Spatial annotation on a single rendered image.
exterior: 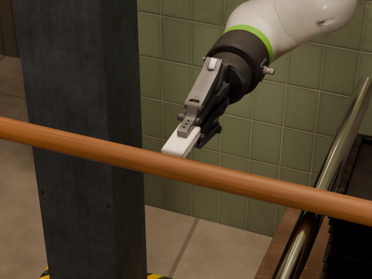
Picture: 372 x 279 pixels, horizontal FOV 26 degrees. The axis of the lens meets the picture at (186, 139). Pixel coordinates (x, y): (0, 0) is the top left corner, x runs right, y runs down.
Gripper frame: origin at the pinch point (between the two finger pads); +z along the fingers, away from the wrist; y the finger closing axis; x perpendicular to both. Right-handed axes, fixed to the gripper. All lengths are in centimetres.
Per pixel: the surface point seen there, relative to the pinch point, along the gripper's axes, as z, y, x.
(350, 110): -19.0, 1.7, -19.2
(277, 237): -54, 61, -2
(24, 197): -105, 119, 104
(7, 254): -78, 119, 93
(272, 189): 6.8, -1.2, -14.8
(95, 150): 6.9, -0.8, 9.4
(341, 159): -6.8, 2.0, -20.6
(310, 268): -47, 61, -11
